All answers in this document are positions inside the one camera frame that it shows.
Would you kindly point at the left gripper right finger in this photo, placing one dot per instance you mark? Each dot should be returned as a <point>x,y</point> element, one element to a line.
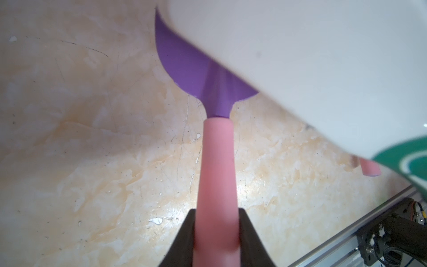
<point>252,251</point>

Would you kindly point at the green white scrub brush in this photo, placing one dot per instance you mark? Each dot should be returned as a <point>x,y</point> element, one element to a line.
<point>354,70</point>

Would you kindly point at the purple pointed trowel pink handle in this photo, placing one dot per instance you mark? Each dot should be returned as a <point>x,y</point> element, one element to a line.
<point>217,228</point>

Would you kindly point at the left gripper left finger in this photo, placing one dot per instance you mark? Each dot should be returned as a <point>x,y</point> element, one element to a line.
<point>180,253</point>

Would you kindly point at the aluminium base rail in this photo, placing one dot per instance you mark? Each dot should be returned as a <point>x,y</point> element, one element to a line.
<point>345,242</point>

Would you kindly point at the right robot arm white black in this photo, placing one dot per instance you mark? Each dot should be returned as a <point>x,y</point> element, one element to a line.
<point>396,238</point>

